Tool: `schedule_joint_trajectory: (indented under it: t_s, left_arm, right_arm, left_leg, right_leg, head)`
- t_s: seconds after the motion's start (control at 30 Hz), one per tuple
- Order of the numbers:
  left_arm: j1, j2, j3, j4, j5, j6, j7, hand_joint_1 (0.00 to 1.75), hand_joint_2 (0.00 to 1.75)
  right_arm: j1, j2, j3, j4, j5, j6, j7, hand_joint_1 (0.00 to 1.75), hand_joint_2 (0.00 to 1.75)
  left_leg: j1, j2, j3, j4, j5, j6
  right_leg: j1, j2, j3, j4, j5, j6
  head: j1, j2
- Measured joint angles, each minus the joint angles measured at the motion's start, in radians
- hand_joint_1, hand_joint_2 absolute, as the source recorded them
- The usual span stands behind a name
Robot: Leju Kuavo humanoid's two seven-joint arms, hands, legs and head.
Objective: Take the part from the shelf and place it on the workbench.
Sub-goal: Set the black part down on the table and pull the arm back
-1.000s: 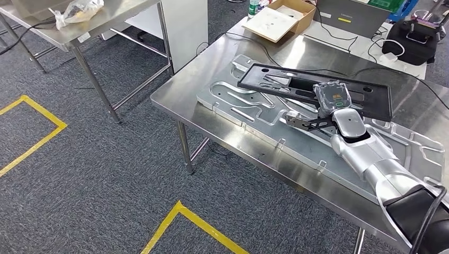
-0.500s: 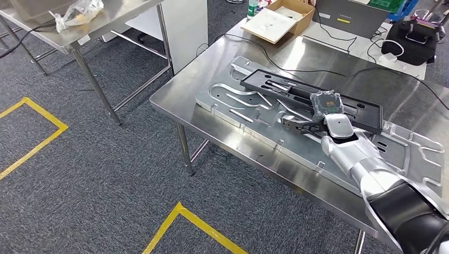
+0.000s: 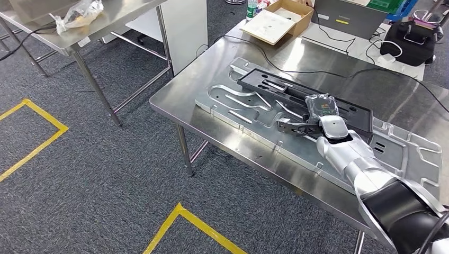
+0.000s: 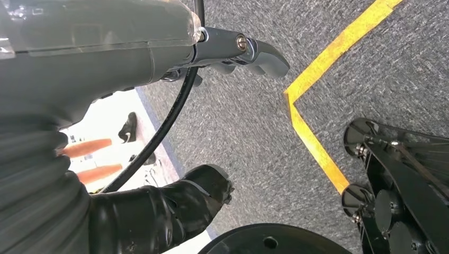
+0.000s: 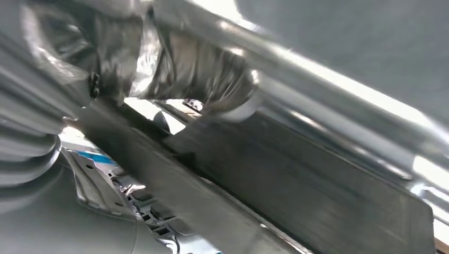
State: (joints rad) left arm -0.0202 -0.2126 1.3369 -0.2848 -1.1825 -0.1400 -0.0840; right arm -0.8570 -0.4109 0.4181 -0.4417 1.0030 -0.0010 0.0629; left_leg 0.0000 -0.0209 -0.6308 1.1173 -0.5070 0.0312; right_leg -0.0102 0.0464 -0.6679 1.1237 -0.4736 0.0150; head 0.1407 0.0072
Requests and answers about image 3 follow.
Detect long black table cable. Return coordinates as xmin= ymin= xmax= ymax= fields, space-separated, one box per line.
xmin=196 ymin=33 xmax=449 ymax=113

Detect black laptop cable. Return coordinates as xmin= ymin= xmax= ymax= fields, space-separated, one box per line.
xmin=312 ymin=8 xmax=357 ymax=55

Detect black device with handle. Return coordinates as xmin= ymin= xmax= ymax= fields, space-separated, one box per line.
xmin=380 ymin=10 xmax=443 ymax=67

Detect green crate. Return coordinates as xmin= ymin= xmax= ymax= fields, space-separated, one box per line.
xmin=366 ymin=0 xmax=408 ymax=15

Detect stainless steel side table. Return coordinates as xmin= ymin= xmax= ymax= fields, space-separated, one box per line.
xmin=0 ymin=0 xmax=173 ymax=127

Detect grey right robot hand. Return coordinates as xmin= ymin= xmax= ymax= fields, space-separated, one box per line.
xmin=304 ymin=93 xmax=339 ymax=125

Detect white charger cable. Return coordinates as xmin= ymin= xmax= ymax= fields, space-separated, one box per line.
xmin=364 ymin=40 xmax=404 ymax=65

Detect red and white packet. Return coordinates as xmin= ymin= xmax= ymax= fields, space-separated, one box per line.
xmin=257 ymin=0 xmax=273 ymax=15

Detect black plastic plate bracket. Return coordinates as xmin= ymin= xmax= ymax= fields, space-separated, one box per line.
xmin=237 ymin=68 xmax=373 ymax=141

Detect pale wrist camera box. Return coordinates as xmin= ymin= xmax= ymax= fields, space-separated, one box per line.
xmin=276 ymin=118 xmax=317 ymax=138

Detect clear plastic bag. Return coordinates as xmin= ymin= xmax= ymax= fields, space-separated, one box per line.
xmin=49 ymin=0 xmax=105 ymax=35

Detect grey laptop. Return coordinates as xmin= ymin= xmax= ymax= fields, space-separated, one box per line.
xmin=310 ymin=0 xmax=390 ymax=40

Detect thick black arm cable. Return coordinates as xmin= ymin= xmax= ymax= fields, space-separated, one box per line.
xmin=417 ymin=210 xmax=449 ymax=254

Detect green label water bottle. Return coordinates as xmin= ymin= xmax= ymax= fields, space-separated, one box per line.
xmin=246 ymin=0 xmax=258 ymax=20

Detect black cable on side table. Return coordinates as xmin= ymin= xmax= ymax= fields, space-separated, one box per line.
xmin=0 ymin=22 xmax=57 ymax=62

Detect open cardboard box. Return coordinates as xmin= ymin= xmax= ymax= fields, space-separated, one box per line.
xmin=240 ymin=0 xmax=315 ymax=46

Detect yellow floor tape square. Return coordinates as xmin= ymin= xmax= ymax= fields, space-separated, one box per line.
xmin=0 ymin=98 xmax=69 ymax=183

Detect stamped silver metal panel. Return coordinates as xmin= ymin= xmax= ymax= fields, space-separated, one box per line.
xmin=194 ymin=57 xmax=443 ymax=201

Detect stainless steel workbench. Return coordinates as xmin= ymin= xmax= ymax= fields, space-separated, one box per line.
xmin=149 ymin=19 xmax=449 ymax=254

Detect white desk mat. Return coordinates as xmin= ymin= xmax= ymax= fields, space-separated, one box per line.
xmin=301 ymin=21 xmax=427 ymax=81

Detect white cabinet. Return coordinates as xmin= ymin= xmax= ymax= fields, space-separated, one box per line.
xmin=125 ymin=0 xmax=208 ymax=76

